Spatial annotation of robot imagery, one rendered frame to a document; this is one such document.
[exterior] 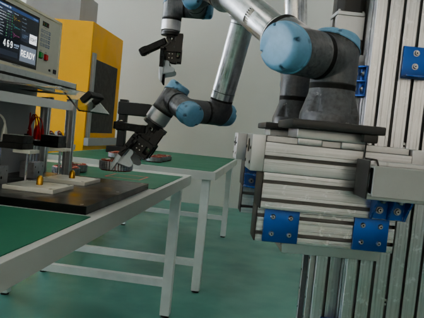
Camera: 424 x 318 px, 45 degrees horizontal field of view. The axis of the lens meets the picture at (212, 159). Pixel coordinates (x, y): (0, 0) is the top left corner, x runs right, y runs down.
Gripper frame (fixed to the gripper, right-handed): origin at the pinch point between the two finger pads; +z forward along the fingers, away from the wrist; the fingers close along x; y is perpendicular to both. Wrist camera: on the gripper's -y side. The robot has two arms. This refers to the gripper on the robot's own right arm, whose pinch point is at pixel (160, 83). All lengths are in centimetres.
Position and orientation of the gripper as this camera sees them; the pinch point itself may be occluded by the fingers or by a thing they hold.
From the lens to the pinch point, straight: 200.6
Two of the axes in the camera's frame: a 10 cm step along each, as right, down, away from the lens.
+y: 10.0, 1.0, 0.3
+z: -1.0, 9.9, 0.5
